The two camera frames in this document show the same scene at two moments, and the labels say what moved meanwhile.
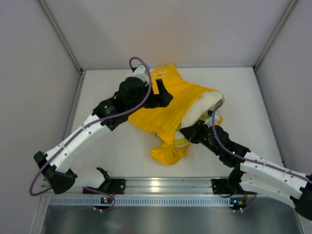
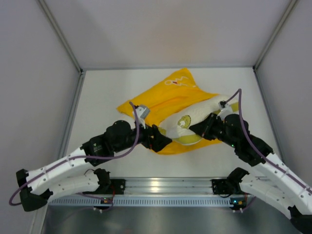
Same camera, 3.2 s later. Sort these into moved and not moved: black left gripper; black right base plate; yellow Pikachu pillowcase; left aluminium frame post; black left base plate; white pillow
Moved: black left gripper; white pillow; yellow Pikachu pillowcase
Not moved: left aluminium frame post; black right base plate; black left base plate
